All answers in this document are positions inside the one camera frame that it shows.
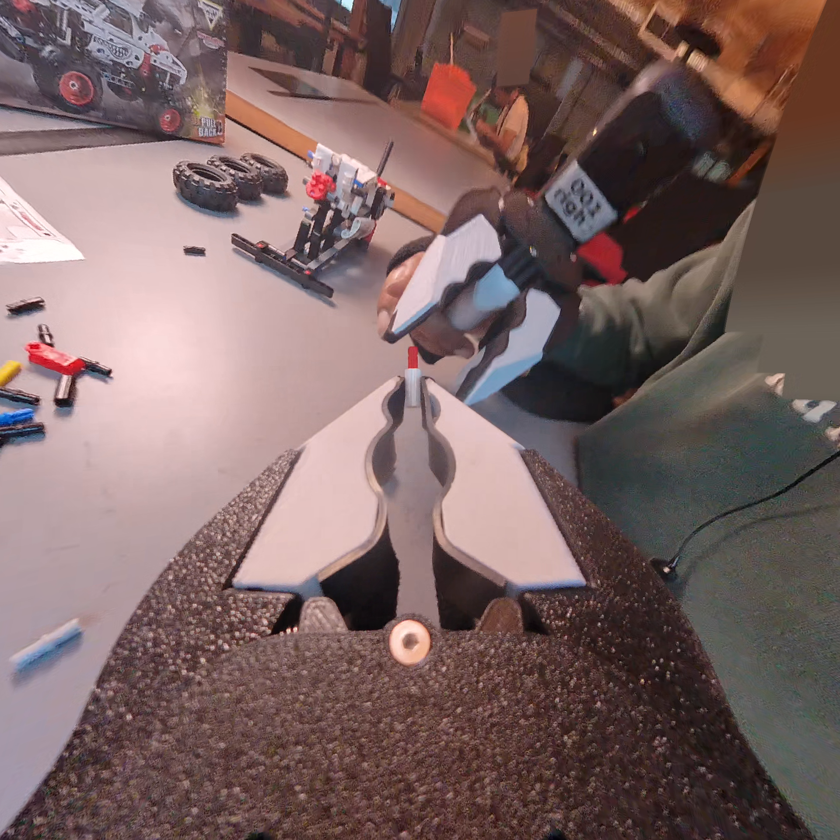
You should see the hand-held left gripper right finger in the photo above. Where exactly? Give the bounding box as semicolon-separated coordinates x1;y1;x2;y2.
420;378;589;594

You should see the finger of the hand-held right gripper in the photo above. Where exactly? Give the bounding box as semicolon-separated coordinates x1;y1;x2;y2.
385;214;506;345
455;289;565;405

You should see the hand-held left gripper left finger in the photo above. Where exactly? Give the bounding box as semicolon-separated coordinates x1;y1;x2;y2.
230;378;408;598

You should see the white black toy truck model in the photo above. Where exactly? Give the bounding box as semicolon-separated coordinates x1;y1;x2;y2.
231;142;397;299

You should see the pile of small toy pieces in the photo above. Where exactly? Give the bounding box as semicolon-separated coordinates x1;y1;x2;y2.
0;296;115;447

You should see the grey desk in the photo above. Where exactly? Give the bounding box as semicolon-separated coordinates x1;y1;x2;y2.
0;105;618;815

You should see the orange box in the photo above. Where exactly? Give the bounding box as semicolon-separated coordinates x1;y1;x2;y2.
420;62;477;130

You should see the wood-edged table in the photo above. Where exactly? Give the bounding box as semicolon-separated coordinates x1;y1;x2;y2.
224;50;506;235

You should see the black toy tyre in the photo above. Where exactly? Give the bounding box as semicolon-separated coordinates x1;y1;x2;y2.
242;153;290;195
210;155;266;200
174;161;241;212

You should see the person's clothed body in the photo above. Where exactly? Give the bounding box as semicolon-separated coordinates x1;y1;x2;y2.
575;197;840;840

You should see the light grey toy pin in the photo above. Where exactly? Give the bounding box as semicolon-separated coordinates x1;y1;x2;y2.
11;617;86;673

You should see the toy truck set box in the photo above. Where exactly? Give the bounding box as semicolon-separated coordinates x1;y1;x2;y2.
0;0;231;143

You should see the sticker sheet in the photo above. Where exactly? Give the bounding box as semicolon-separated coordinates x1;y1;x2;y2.
0;178;84;263

